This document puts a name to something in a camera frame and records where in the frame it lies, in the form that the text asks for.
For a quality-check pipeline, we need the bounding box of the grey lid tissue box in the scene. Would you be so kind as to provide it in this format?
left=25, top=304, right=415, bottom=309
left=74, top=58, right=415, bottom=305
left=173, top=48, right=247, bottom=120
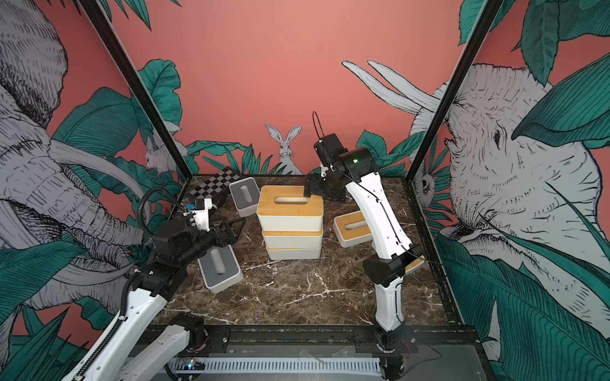
left=229, top=177, right=260, bottom=217
left=198, top=244, right=244, bottom=294

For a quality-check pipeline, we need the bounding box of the large bamboo lid tissue box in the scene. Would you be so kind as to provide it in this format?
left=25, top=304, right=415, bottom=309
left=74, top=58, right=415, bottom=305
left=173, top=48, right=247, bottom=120
left=262, top=230, right=323, bottom=249

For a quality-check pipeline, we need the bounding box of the yellow lid tissue box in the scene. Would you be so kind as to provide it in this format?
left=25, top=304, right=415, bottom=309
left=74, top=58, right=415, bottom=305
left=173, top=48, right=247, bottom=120
left=266, top=247, right=322, bottom=260

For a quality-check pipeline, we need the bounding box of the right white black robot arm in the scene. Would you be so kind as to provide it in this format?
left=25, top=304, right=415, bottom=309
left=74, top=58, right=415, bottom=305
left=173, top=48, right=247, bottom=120
left=303, top=141, right=419, bottom=333

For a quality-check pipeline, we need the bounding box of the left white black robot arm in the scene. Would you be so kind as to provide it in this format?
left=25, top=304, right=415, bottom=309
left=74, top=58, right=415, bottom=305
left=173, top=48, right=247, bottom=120
left=65, top=187, right=246, bottom=380

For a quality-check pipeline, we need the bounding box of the small bamboo lid tissue box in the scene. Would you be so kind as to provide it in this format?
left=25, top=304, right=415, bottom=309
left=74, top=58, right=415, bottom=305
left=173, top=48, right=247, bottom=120
left=333, top=211, right=373, bottom=248

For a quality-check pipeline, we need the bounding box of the right edge bamboo tissue box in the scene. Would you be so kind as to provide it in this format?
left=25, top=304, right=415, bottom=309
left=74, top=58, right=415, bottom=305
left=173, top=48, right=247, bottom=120
left=405, top=257, right=426, bottom=274

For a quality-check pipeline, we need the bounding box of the black white chessboard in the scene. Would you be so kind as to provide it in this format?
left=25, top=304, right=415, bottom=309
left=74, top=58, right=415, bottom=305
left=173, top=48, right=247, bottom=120
left=187, top=167, right=242, bottom=203

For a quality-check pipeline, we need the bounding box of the green circuit board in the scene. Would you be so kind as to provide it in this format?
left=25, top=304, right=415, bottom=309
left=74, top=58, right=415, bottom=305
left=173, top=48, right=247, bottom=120
left=176, top=359, right=207, bottom=373

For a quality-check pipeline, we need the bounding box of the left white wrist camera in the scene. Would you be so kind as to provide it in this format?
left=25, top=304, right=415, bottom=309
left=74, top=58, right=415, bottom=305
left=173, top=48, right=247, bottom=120
left=183, top=198, right=213, bottom=232

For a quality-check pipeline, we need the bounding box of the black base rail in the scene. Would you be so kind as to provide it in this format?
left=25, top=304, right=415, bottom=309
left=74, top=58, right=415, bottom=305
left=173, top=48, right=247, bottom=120
left=183, top=324, right=480, bottom=356

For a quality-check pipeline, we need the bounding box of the white slotted cable duct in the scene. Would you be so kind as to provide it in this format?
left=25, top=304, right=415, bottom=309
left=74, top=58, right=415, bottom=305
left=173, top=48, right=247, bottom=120
left=169, top=357, right=382, bottom=376

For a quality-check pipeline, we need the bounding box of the right black frame post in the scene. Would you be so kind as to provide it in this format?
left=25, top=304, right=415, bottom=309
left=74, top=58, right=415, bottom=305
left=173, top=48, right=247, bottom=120
left=406, top=0, right=503, bottom=183

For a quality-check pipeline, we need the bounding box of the black frame post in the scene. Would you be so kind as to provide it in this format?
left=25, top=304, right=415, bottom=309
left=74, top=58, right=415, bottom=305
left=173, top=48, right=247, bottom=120
left=406, top=0, right=503, bottom=183
left=79, top=0, right=192, bottom=183

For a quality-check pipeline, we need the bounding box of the left black frame post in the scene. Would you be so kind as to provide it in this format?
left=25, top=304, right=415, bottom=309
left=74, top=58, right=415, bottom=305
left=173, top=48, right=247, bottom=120
left=79, top=0, right=192, bottom=183

